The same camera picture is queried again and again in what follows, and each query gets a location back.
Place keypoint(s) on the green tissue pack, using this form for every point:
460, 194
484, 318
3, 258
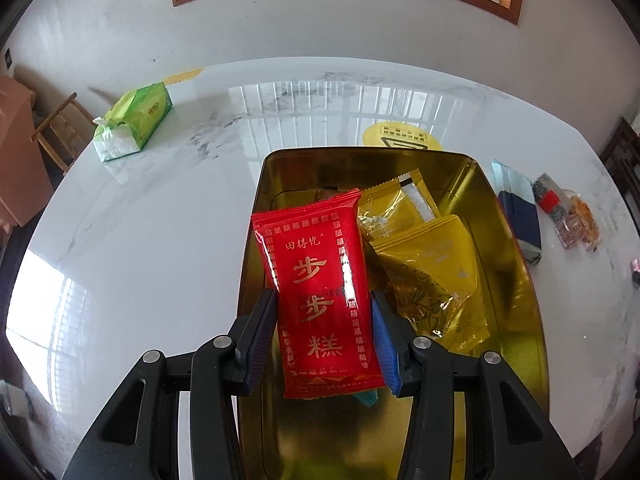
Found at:
140, 110

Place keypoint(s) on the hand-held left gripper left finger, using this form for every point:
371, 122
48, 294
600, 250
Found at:
260, 335

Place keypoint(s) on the silver red snack packet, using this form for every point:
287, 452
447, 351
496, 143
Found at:
547, 197

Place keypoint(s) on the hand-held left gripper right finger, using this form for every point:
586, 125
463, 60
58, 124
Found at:
392, 350

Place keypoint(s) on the red tin box gold inside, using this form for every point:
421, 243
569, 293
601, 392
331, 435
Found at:
500, 310

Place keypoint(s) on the black wall switch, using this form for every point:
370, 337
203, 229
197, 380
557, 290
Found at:
7, 57

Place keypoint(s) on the pink patterned snack packet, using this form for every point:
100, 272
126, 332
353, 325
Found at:
636, 276

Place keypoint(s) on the clear packet of brown snacks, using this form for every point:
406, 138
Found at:
580, 225

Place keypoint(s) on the large round yellow sticker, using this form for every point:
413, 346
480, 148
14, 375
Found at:
380, 132

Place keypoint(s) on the wooden chair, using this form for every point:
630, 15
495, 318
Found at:
55, 125

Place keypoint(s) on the dark wooden cabinet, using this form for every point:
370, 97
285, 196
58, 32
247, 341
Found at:
625, 155

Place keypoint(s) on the large yellow snack packet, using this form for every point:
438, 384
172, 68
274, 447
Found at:
430, 270

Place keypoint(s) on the small yellow snack packet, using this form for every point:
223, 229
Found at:
395, 200

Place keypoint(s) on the navy snack packet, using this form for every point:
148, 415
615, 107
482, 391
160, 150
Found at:
522, 220

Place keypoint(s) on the blue candy packet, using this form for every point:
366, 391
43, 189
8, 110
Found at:
365, 397

